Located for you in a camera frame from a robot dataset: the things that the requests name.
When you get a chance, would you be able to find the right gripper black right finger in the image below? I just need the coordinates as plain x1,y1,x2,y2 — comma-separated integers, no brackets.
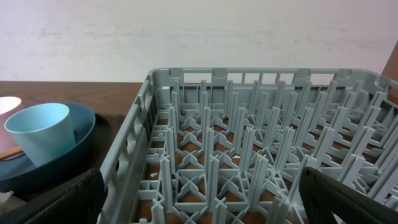
299,167,397,224

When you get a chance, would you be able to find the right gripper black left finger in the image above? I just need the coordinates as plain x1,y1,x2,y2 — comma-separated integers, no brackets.
25,169,105,224

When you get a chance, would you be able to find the grey plastic dishwasher rack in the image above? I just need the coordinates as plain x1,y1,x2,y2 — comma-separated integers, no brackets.
98,68,397,223

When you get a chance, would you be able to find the dark blue plate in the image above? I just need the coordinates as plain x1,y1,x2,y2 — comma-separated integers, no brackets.
1,102,96,194

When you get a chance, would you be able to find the light blue plastic cup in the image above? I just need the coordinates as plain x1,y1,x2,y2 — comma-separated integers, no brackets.
4,103,76,167

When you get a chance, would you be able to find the dark brown serving tray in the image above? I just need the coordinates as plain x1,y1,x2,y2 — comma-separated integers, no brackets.
1,114,124,223

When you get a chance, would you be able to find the wooden chopstick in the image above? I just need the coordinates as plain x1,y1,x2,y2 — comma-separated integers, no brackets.
0,146,23,160

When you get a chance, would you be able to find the pink plastic cup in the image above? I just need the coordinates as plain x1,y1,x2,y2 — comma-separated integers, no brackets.
0,96,24,154

